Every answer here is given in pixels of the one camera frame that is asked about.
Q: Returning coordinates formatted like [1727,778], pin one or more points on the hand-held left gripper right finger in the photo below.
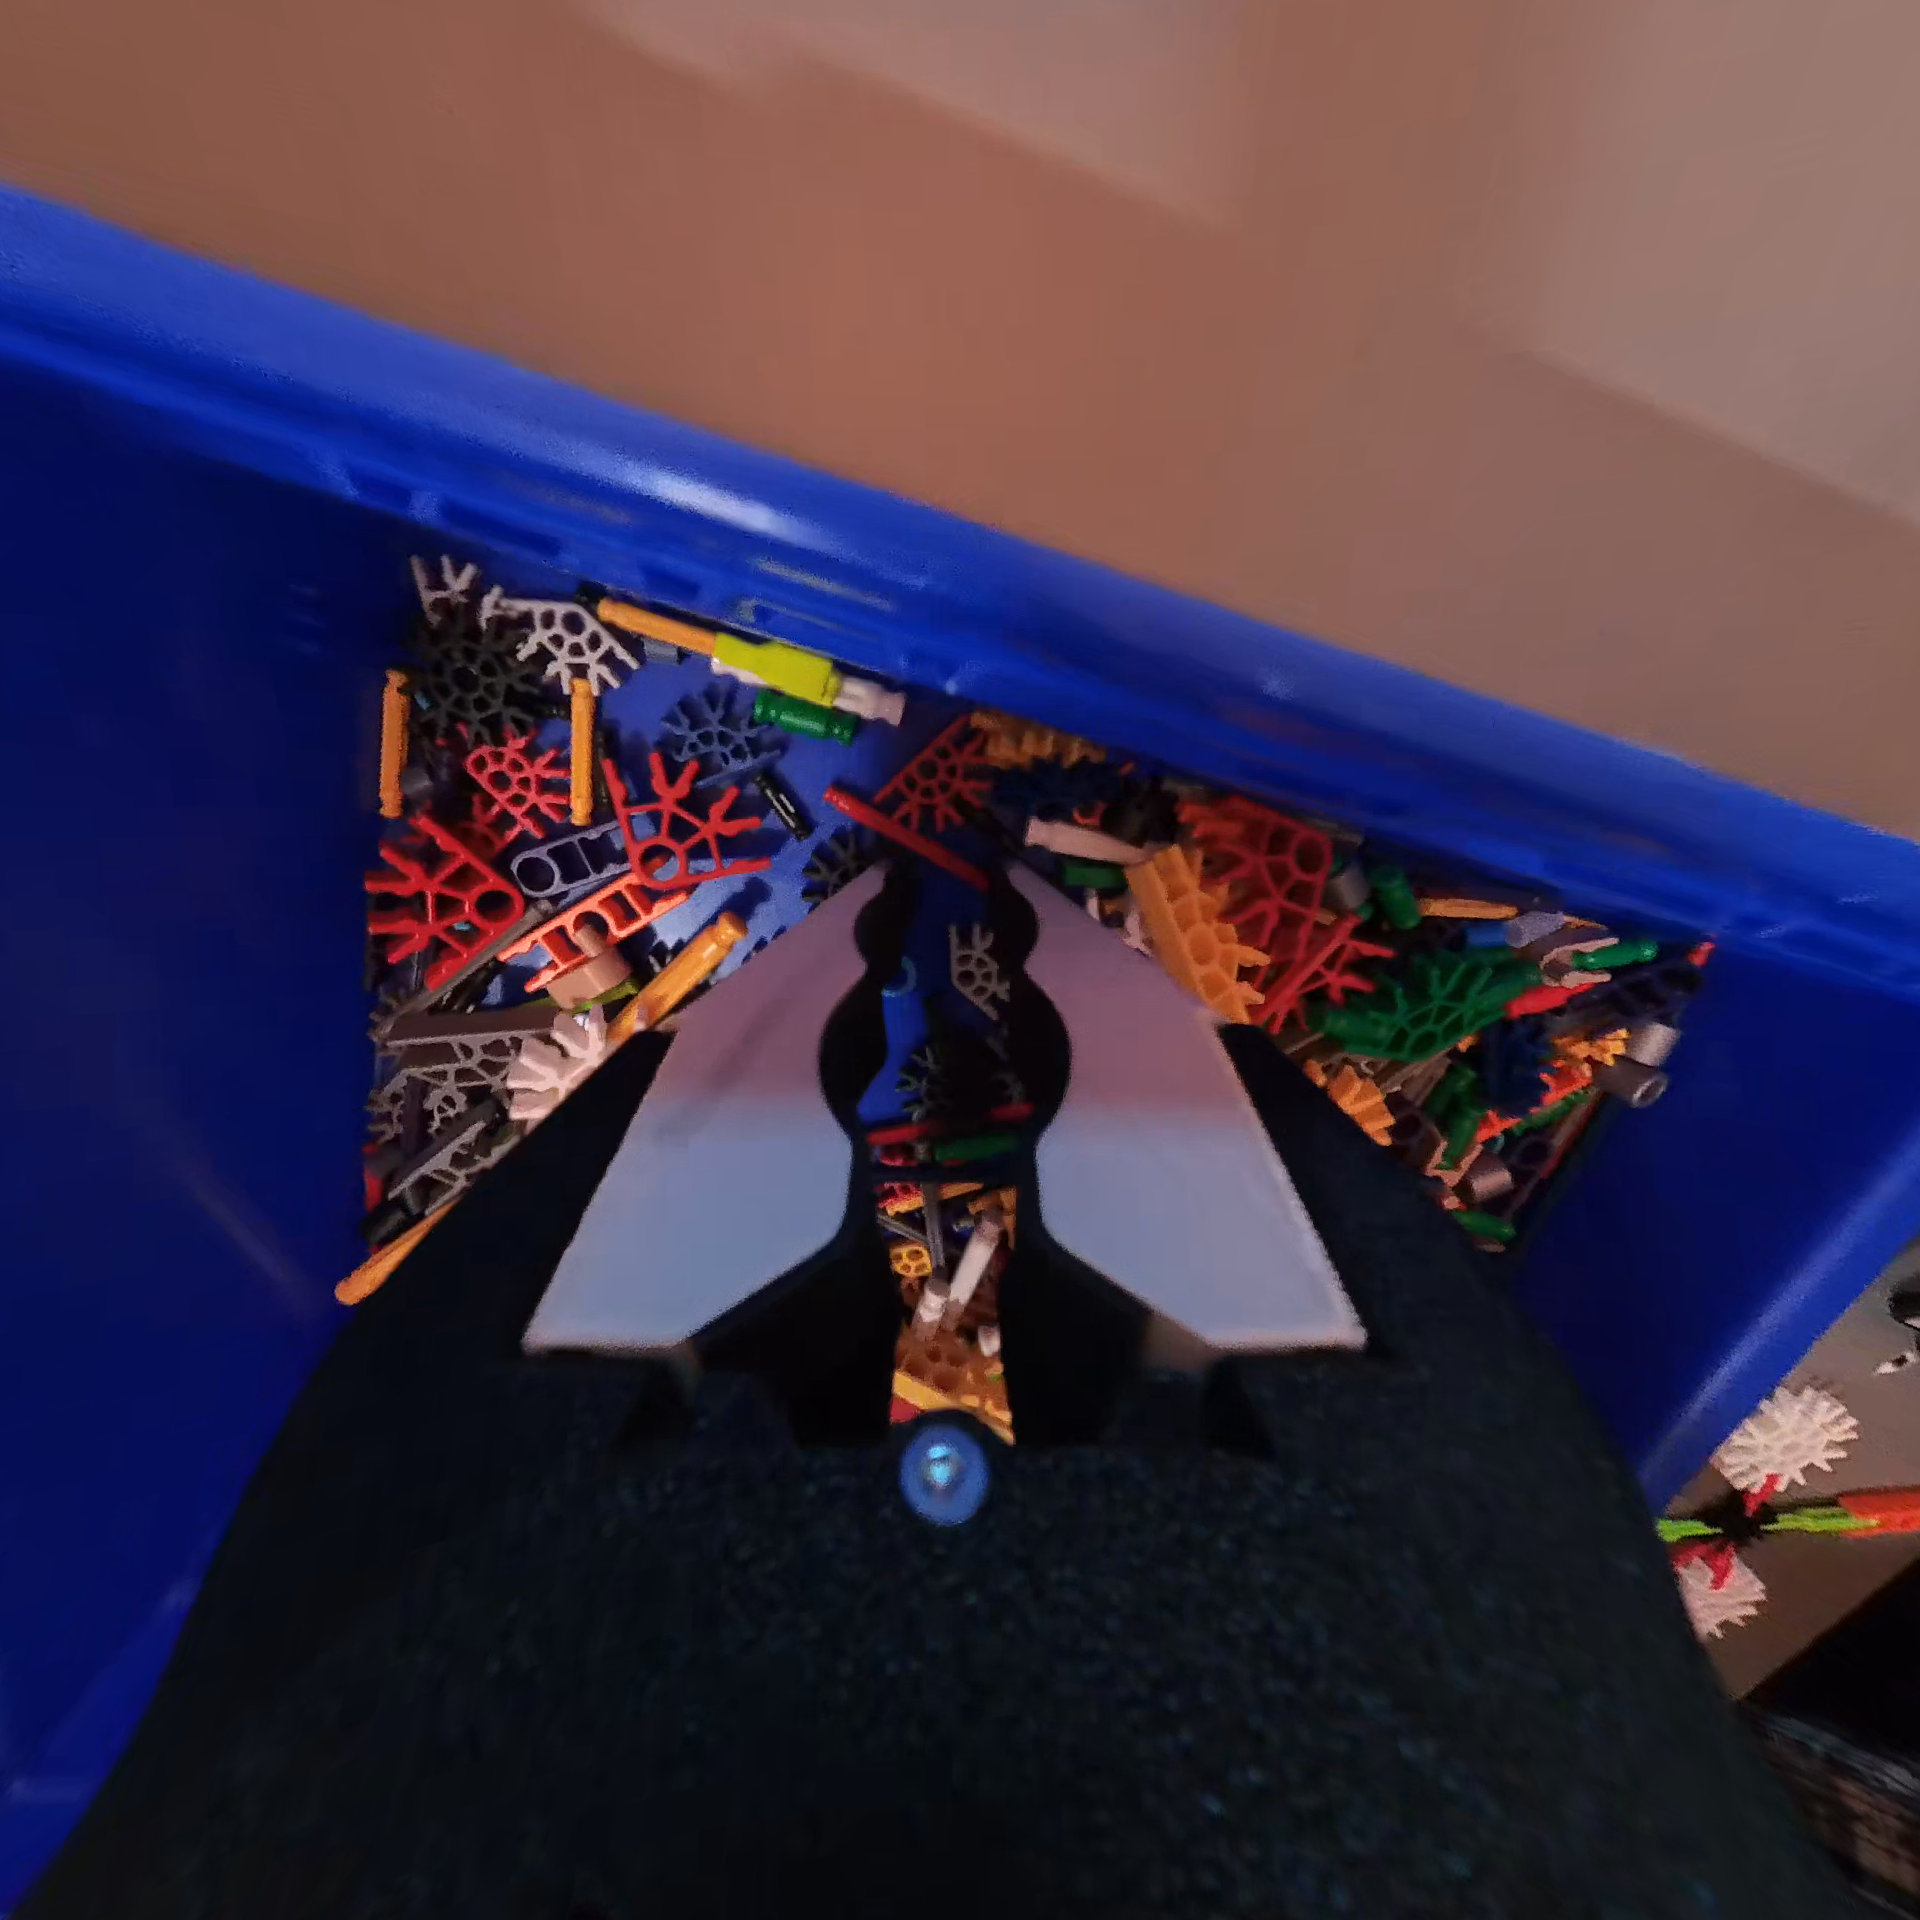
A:
[1185,1201]

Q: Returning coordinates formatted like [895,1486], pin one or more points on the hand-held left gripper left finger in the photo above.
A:
[705,1201]

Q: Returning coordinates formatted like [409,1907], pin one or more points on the pile of colourful toy pieces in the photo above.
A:
[600,840]

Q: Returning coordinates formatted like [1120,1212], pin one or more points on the blue plastic bin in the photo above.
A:
[180,900]

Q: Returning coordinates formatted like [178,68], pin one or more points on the toy rod and connector assembly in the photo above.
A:
[1786,1448]

